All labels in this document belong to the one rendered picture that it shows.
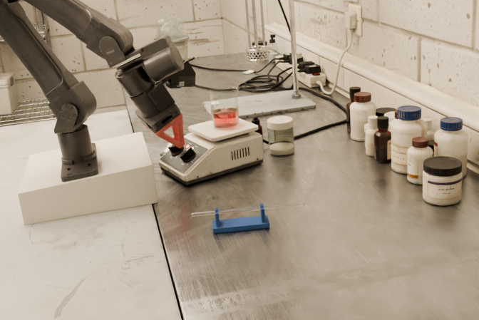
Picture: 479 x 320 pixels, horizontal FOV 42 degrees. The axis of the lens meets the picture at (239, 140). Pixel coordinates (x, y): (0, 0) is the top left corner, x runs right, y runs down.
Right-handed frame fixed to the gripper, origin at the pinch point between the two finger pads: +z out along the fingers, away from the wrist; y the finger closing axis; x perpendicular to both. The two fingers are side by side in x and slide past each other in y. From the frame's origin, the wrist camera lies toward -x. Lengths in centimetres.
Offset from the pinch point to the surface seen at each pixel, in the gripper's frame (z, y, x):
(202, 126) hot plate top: 4.4, 6.4, -7.4
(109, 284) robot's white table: -5.8, -32.4, 26.1
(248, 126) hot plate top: 7.6, -0.8, -14.6
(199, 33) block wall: 78, 230, -83
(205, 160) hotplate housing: 5.5, -3.9, -2.0
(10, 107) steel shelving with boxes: 45, 225, 29
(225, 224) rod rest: 4.2, -26.7, 5.4
